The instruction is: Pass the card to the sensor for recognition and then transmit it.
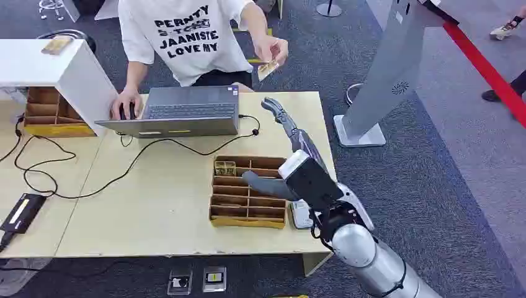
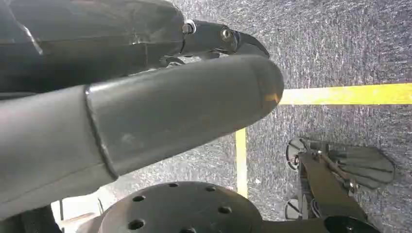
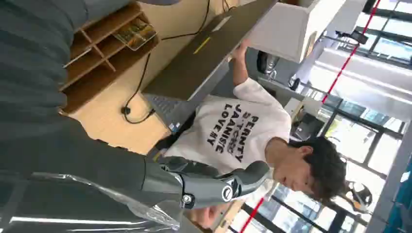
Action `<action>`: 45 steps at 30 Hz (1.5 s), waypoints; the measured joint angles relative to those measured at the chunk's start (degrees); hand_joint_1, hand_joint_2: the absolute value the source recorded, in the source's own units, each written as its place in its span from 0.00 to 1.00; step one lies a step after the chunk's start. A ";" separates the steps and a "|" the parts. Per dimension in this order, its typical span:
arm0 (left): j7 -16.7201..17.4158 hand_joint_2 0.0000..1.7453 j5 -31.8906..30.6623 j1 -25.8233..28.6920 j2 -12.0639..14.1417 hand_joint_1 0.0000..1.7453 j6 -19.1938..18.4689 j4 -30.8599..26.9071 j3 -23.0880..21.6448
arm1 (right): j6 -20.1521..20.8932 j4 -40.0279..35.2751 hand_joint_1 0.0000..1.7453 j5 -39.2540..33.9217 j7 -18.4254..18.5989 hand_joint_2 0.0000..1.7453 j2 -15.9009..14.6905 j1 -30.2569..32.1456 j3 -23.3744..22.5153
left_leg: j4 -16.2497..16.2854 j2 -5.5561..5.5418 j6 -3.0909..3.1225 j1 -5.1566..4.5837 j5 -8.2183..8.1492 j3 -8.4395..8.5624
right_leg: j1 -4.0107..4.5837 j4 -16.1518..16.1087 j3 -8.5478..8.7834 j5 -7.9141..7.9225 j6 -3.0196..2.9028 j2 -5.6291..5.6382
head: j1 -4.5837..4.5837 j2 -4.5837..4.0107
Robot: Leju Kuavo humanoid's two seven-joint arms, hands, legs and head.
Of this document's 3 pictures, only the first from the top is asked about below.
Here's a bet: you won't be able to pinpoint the black round stool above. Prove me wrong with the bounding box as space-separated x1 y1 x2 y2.
37 29 98 54

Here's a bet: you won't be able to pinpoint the grey kiosk stand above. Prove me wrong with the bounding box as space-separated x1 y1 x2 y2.
333 0 460 148

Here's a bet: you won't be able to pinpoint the wooden compartment box yellow front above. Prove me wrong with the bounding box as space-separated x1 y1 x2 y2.
23 86 96 138

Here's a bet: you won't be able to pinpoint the person's left hand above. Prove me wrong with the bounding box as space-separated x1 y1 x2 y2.
253 36 289 66

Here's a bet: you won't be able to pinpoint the floor socket with white plug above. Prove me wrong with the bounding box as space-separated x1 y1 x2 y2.
167 269 193 296

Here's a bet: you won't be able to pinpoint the black power adapter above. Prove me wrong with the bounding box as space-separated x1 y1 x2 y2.
0 193 47 235

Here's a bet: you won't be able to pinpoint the grey laptop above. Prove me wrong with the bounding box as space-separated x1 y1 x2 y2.
94 85 241 139

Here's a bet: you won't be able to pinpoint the person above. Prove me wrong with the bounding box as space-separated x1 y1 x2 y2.
110 0 289 121

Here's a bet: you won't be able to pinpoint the long black laptop cable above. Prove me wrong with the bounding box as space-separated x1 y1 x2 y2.
14 114 261 200

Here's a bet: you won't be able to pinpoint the wooden compartment card box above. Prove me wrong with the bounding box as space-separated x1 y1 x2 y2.
208 155 288 230

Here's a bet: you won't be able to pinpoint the person's foot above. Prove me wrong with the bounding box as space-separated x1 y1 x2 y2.
489 16 525 41

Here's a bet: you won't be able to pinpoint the gold printed card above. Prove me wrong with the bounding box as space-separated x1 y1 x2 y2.
257 59 280 82
214 161 237 177

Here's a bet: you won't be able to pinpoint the chrome chair legs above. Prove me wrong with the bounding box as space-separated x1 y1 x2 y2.
38 0 66 21

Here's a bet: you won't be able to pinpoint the black adapter mains cable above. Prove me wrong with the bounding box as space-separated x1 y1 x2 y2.
0 231 16 253

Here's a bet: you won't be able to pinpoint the pale desk leg panel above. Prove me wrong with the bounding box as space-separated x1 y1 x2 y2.
303 251 334 277

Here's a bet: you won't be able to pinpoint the person's leg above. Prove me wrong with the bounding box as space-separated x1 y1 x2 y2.
481 70 526 104

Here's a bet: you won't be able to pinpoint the floor socket with yellow label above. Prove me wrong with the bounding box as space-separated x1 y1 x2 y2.
202 266 227 293

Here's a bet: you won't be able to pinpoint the black floor cable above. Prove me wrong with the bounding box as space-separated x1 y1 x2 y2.
0 259 169 279

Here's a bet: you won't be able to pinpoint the black pale wrist camera box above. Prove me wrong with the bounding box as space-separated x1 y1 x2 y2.
279 150 344 211

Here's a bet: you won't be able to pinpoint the person's right hand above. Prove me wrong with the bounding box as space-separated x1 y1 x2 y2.
110 88 144 121

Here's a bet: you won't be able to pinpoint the red barrier belt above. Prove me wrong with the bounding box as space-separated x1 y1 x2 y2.
443 20 526 129

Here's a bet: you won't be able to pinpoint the chrome ring base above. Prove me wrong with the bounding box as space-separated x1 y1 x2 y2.
345 83 365 107

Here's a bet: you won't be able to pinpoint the small white device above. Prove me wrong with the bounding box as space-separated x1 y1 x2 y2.
290 199 316 230

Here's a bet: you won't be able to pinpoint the pale grey floor object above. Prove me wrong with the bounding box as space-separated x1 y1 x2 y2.
0 258 52 297

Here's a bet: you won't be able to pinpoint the white board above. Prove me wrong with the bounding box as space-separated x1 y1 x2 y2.
94 0 120 21

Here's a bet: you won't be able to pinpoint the round stanchion base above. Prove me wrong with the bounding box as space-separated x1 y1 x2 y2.
315 0 343 18

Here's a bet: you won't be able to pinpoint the white shelf block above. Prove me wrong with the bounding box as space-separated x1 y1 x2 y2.
0 38 120 137

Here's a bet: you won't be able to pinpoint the brown printed card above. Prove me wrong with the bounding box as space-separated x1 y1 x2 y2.
41 36 74 55

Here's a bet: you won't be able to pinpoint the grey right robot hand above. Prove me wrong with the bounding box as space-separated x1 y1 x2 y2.
241 97 329 202

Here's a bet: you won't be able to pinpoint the black computer mouse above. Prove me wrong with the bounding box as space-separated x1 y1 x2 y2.
119 102 137 121

